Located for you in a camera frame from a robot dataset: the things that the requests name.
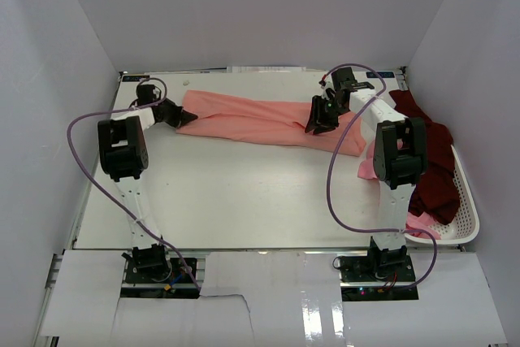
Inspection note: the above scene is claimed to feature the light pink t shirt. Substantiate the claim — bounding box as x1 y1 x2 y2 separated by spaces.
357 141 440 240

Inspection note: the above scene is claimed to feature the white perforated laundry basket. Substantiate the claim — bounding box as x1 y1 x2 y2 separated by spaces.
401 141 480 245

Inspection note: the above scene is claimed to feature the blue left table label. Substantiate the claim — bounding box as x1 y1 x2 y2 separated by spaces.
121 75 150 83

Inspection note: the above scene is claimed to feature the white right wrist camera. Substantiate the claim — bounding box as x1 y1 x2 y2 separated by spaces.
318 75 336 100

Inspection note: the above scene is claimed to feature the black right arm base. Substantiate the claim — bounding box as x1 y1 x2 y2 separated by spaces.
331 248 419 302

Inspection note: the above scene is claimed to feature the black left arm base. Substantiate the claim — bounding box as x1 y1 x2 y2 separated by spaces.
120 245 202 299

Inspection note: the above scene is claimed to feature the blue table label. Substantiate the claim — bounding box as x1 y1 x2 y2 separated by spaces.
365 72 395 79
121 75 150 83

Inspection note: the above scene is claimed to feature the white paper sheets front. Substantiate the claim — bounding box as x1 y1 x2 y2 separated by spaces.
41 251 507 346

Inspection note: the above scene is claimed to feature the dark red t shirt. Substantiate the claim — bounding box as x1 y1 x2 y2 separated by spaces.
390 90 461 225

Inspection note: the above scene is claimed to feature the salmon pink t shirt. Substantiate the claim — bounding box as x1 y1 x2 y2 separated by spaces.
177 90 353 152

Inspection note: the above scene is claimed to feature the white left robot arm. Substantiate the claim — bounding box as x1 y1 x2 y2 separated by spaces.
97 83 198 281

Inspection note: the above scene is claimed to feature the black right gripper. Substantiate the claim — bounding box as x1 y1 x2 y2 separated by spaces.
305 96 348 136

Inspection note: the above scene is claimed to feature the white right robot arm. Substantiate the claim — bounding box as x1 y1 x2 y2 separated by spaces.
305 64 427 281

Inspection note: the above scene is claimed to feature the blue right table label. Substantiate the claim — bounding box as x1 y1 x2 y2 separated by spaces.
365 72 395 79

